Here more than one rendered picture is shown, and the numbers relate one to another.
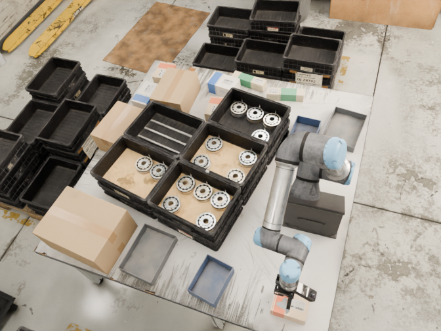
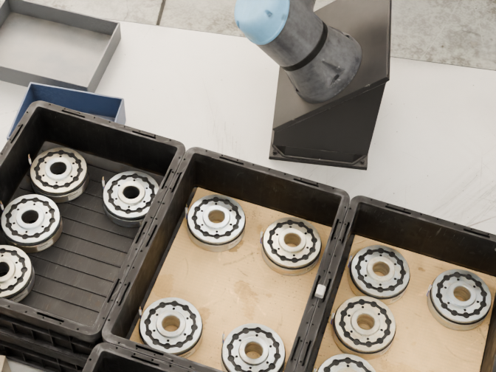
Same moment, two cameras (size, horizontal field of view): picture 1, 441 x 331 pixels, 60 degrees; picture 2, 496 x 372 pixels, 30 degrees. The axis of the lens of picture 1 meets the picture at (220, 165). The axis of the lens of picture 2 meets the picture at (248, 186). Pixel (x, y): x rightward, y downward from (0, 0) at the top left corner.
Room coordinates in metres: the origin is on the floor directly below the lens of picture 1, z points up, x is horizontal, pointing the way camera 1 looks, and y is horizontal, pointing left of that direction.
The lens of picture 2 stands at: (1.54, 0.67, 2.23)
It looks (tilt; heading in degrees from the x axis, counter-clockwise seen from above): 55 degrees down; 245
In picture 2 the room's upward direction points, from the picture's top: 5 degrees clockwise
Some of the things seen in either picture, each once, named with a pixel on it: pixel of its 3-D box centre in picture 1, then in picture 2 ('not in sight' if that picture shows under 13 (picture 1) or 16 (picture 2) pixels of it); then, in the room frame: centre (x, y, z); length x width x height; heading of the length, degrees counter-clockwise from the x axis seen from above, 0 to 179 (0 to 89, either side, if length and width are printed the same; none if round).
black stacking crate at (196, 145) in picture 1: (224, 158); (231, 280); (1.22, -0.03, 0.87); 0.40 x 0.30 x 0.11; 50
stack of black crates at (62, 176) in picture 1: (58, 189); not in sight; (1.67, 1.24, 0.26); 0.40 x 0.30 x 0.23; 151
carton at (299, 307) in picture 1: (290, 305); not in sight; (0.42, -0.19, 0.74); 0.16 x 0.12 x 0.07; 61
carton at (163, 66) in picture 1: (165, 74); not in sight; (2.15, 0.26, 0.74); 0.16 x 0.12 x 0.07; 151
